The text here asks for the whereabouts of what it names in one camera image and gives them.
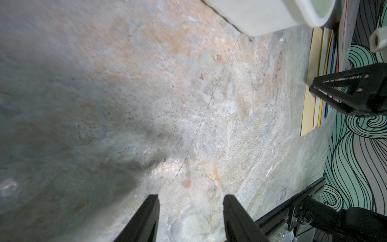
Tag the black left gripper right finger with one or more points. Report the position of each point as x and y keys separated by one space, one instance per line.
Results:
x=239 y=226

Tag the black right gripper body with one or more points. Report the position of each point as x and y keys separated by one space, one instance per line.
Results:
x=360 y=92

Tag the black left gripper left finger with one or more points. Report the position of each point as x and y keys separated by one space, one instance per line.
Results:
x=144 y=224

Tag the pink sealed envelope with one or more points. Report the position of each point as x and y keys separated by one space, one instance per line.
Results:
x=349 y=12

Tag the white plastic storage box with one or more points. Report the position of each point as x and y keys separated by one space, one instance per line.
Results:
x=259 y=17

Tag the lavender envelope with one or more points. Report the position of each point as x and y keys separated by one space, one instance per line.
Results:
x=325 y=112

